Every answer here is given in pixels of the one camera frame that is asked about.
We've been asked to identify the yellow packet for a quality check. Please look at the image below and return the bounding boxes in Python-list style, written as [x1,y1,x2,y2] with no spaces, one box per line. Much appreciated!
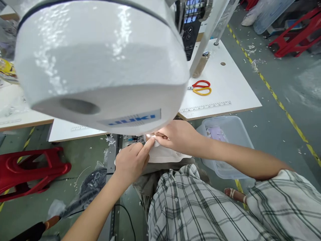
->
[0,58,17,79]

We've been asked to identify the red and yellow scissors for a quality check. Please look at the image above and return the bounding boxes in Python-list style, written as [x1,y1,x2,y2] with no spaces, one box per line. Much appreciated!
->
[187,80,213,97]

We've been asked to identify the black cable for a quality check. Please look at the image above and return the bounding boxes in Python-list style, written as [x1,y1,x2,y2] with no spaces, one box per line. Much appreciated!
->
[114,204,136,241]

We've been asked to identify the person's left hand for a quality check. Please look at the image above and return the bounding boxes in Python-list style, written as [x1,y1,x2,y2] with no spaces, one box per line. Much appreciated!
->
[114,137,156,181]

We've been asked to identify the white plastic bag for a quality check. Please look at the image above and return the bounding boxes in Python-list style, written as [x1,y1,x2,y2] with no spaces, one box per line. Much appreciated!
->
[240,7,262,27]

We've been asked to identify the white fabric piece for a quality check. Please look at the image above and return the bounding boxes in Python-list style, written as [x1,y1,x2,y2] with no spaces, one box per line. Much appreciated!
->
[146,135,193,164]

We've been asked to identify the person's legs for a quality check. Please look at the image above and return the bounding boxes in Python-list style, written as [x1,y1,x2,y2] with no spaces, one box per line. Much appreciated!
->
[132,160,248,210]

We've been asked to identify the clear plastic storage bin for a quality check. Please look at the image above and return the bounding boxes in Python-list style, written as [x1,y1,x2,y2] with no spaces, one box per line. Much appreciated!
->
[196,115,255,180]

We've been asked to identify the white ruler strip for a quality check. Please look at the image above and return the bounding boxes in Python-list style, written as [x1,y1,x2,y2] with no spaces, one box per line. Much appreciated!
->
[178,100,232,114]

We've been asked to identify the clear plastic bag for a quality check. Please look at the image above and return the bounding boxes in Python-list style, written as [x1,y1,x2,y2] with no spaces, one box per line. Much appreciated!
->
[252,0,297,35]

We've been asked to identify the person's right hand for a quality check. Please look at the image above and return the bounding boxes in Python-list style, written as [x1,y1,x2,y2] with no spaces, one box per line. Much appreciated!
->
[153,120,202,157]

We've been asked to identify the person's right fingers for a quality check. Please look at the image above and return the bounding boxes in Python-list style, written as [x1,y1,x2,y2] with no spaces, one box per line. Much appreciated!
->
[153,131,174,149]

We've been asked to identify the black sewing machine control panel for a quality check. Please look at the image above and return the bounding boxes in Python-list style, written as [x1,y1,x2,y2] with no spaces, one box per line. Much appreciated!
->
[178,0,202,62]

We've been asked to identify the person's left index finger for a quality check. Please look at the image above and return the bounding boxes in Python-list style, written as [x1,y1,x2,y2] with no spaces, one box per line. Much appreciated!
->
[141,137,156,162]

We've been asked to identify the white thread stand pole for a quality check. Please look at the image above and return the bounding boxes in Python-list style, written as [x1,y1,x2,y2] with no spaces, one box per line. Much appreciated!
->
[189,0,230,76]

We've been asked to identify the black plastic bag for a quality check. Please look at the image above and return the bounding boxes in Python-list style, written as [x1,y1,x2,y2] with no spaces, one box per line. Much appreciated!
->
[47,166,109,222]

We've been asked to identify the person's body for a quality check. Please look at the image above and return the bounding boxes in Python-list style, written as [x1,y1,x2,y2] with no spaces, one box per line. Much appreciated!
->
[147,163,321,241]

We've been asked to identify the red plastic stool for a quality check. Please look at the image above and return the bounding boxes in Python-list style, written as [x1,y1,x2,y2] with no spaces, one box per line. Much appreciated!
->
[267,7,321,59]
[0,146,72,203]

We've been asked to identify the grey metal table frame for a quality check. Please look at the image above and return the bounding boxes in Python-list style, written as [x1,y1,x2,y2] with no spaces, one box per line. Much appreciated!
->
[99,135,124,241]

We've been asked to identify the pile of white fabric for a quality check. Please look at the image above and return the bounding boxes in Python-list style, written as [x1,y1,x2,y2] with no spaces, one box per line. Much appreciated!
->
[0,82,28,117]

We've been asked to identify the white industrial sewing machine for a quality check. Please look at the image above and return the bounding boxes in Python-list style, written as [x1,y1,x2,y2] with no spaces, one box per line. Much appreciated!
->
[14,0,192,135]

